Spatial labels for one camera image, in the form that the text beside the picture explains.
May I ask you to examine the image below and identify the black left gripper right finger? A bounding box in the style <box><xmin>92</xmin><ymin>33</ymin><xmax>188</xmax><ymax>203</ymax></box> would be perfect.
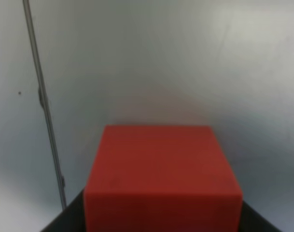
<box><xmin>238</xmin><ymin>201</ymin><xmax>280</xmax><ymax>232</ymax></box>

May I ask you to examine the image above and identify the red block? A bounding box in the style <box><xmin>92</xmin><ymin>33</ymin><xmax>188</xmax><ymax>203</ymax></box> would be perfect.
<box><xmin>84</xmin><ymin>125</ymin><xmax>243</xmax><ymax>232</ymax></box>

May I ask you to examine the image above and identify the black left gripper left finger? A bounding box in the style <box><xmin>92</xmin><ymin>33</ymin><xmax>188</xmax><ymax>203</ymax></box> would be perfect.
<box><xmin>42</xmin><ymin>190</ymin><xmax>86</xmax><ymax>232</ymax></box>

